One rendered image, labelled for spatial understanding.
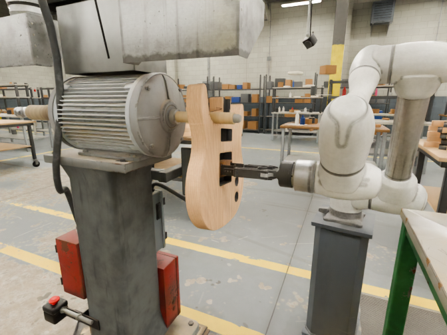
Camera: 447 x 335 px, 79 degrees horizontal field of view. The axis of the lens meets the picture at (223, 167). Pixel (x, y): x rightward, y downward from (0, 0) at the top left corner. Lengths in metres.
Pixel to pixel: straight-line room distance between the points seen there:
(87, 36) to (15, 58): 0.25
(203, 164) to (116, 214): 0.38
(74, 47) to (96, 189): 0.44
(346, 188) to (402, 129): 0.58
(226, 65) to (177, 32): 12.15
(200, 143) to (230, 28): 0.29
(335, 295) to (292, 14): 11.40
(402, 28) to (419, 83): 10.89
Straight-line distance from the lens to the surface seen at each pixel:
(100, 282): 1.16
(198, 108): 0.69
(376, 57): 1.14
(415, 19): 12.13
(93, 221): 1.03
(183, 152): 1.06
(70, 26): 1.01
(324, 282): 1.62
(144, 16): 0.71
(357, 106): 0.60
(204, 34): 0.62
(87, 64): 0.95
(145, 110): 0.77
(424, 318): 2.24
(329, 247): 1.51
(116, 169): 0.85
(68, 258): 1.22
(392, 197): 1.41
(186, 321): 1.47
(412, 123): 1.24
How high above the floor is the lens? 1.30
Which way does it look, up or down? 14 degrees down
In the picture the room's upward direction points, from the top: straight up
